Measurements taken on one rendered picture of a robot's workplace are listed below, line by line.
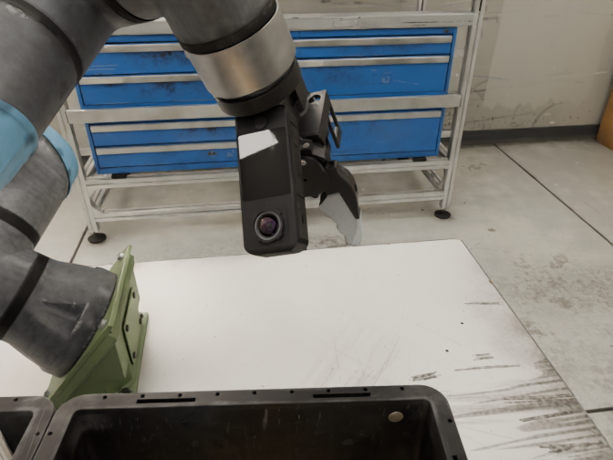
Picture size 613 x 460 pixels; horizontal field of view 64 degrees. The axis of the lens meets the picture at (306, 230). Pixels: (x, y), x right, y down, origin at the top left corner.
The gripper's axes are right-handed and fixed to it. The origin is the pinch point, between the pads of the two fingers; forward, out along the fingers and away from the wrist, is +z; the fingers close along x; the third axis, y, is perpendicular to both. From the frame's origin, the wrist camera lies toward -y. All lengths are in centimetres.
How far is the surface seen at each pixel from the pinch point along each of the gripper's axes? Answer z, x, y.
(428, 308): 34.4, -5.7, 11.5
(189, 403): -6.5, 6.9, -18.9
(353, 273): 33.4, 7.3, 18.7
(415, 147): 116, 9, 140
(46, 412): -10.2, 16.6, -21.0
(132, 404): -7.9, 10.9, -19.6
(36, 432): -10.7, 16.2, -22.6
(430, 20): 66, -4, 157
